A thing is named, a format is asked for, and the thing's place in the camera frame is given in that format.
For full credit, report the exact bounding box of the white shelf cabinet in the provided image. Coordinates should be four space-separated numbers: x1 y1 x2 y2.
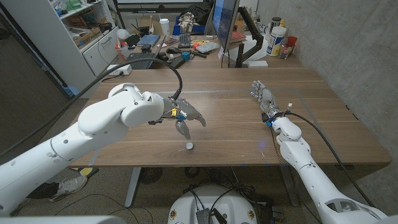
0 0 121 99

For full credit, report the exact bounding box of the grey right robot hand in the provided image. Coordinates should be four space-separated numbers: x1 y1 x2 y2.
250 80 282 121

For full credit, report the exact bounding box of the black keyboard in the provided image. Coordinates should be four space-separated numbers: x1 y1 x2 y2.
178 32 191 49

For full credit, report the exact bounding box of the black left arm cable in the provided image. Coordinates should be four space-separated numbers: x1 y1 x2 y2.
0 57 183 158

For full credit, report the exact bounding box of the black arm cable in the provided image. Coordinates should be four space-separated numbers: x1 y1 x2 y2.
0 57 183 158
284 111 376 208

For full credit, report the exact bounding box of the black laptop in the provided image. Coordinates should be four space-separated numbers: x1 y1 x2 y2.
124 35 167 70

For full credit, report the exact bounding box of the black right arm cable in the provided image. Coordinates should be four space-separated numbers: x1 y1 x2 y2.
284 111 376 208

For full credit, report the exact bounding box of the small grey keyboard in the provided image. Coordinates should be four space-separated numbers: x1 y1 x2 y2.
195 42 220 54

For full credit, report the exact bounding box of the red book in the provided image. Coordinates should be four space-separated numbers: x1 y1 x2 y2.
229 30 247 44

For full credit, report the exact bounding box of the blue storage bin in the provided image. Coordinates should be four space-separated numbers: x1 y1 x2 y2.
172 16 206 36

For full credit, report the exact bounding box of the white robot torso edge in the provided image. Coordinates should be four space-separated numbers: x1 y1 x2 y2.
0 215 127 224

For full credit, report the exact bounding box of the white power strip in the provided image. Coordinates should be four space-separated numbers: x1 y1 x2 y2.
106 63 132 76

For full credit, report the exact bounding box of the black jacket pile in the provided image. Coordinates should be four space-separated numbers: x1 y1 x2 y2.
177 2 214 26

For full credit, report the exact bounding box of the white sneaker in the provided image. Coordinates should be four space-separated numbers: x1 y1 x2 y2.
49 175 89 203

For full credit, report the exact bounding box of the white tumbler cup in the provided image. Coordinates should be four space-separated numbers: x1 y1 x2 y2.
159 17 170 37

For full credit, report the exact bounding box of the computer monitor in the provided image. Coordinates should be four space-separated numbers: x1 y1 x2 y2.
211 0 240 52

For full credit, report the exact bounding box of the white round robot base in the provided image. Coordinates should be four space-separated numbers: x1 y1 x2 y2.
167 185 258 224

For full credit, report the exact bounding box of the blue notebook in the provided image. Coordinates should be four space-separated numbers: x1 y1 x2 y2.
136 34 161 47

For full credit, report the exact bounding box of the round black floor fan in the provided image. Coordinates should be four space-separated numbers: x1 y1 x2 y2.
139 167 164 185

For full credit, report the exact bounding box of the person's dark trouser leg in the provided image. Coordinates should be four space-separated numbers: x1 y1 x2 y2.
26 182 60 200

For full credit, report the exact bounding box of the grey table leg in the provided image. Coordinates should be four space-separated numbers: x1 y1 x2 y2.
279 164 300 207
124 167 142 208

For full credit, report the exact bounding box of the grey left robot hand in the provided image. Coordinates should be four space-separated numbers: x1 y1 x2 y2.
160 96 207 140

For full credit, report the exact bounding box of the yellow black floor object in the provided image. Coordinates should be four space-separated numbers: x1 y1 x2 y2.
70 167 100 180

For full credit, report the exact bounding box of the black framed wall screen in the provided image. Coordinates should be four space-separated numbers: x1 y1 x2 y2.
112 0 215 15

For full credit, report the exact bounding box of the black oval case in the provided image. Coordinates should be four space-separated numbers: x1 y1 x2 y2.
169 57 186 70

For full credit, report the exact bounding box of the white canister blue label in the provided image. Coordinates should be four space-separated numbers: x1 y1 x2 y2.
266 26 287 57

